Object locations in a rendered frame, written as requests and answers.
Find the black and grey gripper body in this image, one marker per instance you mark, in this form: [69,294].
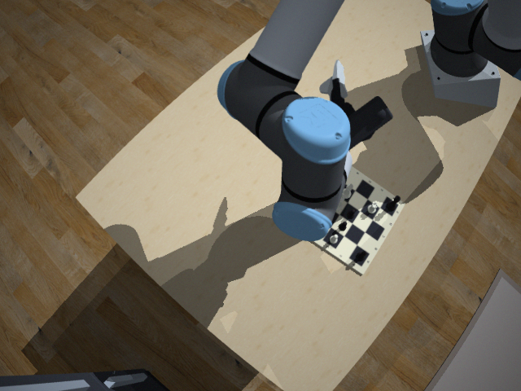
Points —
[348,109]

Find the black and white chessboard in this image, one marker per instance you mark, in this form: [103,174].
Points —
[366,231]

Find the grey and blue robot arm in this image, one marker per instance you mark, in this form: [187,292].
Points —
[310,134]

